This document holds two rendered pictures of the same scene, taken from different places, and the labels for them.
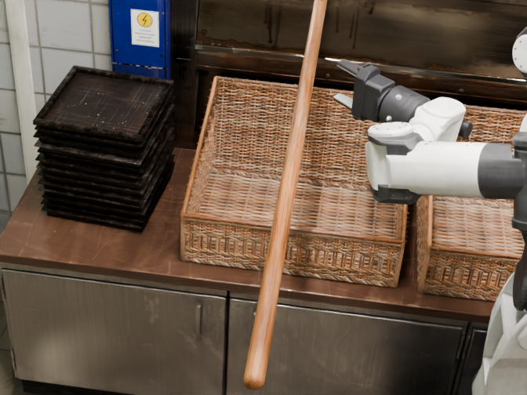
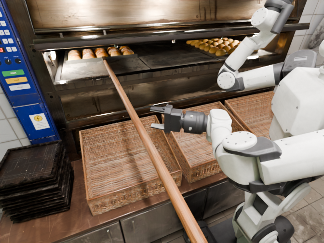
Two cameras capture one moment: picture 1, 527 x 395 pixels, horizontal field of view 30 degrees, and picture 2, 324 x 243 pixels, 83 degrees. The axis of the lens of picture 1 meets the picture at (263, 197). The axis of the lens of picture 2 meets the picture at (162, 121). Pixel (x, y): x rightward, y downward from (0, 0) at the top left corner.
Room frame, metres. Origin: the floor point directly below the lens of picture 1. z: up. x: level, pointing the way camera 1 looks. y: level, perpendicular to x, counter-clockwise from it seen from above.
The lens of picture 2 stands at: (1.21, 0.11, 1.59)
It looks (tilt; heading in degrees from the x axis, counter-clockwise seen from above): 34 degrees down; 333
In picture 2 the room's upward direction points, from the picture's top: straight up
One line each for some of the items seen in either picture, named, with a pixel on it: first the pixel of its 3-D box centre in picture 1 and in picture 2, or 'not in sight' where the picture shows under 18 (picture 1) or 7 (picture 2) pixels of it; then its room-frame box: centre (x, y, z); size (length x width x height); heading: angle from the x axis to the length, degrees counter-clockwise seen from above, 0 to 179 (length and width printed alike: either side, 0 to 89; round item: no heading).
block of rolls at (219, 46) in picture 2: not in sight; (220, 44); (2.67, -1.31, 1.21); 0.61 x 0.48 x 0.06; 175
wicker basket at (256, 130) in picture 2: not in sight; (264, 120); (1.96, -1.28, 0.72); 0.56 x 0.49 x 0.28; 84
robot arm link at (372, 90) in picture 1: (383, 102); (180, 121); (1.71, -0.23, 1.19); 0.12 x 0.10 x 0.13; 50
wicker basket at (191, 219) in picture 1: (301, 176); (128, 157); (2.08, -0.10, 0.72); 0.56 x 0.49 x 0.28; 85
